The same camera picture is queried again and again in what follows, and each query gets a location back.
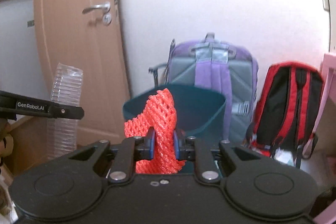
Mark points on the dark teal trash bin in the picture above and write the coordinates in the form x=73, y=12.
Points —
x=200, y=114

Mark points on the folded grey trolley frame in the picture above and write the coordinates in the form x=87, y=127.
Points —
x=160, y=72

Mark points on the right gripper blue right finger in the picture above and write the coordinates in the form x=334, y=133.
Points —
x=179, y=144

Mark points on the light wooden door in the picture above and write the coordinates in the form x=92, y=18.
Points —
x=65, y=35

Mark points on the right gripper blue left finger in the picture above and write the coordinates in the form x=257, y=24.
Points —
x=149, y=144

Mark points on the red foam fruit net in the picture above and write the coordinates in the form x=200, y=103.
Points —
x=160, y=114

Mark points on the silver door handle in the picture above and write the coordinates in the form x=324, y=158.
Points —
x=104, y=7

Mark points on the purple grey backpack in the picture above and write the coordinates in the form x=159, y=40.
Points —
x=222, y=67

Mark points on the clear ribbed plastic cup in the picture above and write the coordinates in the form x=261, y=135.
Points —
x=66, y=93

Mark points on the red black backpack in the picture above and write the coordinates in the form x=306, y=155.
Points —
x=287, y=110

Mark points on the silver door lock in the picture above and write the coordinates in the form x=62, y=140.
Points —
x=106, y=19

